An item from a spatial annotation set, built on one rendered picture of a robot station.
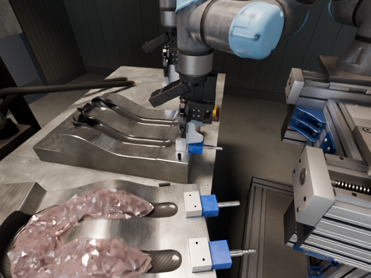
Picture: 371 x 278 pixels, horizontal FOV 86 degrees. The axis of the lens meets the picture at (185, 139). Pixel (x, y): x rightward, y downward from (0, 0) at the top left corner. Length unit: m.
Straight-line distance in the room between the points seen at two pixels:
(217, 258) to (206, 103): 0.32
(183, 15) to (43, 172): 0.61
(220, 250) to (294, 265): 0.82
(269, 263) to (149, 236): 0.82
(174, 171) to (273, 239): 0.81
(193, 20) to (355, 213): 0.42
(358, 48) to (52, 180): 1.01
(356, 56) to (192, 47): 0.58
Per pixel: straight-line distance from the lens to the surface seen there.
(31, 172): 0.80
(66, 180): 0.71
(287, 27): 0.45
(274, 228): 1.29
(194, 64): 0.42
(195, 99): 0.48
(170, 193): 0.52
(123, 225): 0.46
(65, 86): 1.04
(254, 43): 0.33
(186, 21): 0.41
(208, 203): 0.49
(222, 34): 0.36
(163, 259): 0.46
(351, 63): 0.86
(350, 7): 0.92
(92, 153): 0.65
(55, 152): 0.74
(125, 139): 0.65
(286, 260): 1.23
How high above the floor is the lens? 1.28
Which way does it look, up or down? 39 degrees down
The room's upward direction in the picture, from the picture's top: straight up
